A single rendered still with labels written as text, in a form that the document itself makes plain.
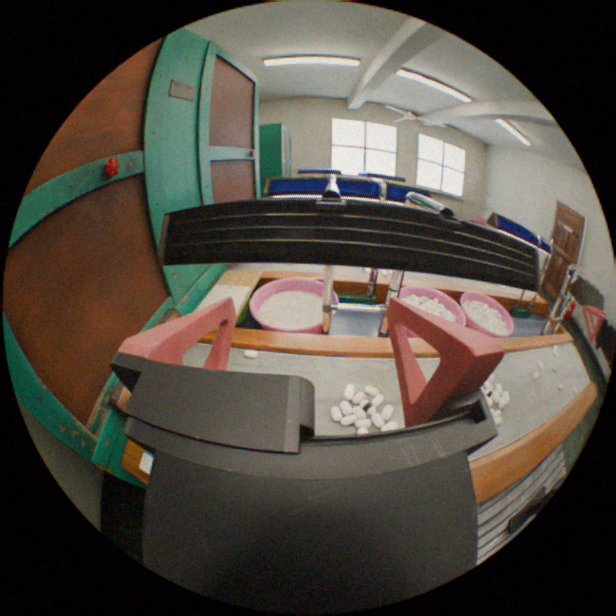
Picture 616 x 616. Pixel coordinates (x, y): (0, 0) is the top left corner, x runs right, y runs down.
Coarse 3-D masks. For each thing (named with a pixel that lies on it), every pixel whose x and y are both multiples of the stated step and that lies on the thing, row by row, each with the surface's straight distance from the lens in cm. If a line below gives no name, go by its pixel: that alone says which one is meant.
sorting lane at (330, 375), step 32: (192, 352) 62; (544, 352) 106; (576, 352) 148; (320, 384) 49; (352, 384) 50; (384, 384) 51; (512, 384) 74; (544, 384) 90; (576, 384) 121; (320, 416) 45; (512, 416) 67; (544, 416) 81; (480, 448) 55
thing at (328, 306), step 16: (336, 192) 26; (320, 208) 25; (336, 208) 25; (432, 208) 32; (448, 208) 30; (448, 224) 29; (400, 272) 48; (400, 288) 51; (336, 304) 51; (352, 304) 52; (384, 320) 55; (384, 336) 59
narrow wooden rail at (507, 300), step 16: (272, 272) 84; (288, 272) 83; (304, 272) 82; (256, 288) 85; (288, 288) 81; (336, 288) 80; (352, 288) 80; (384, 288) 81; (432, 288) 88; (448, 288) 92; (464, 288) 99; (480, 288) 107; (512, 304) 124; (528, 304) 137; (544, 304) 155
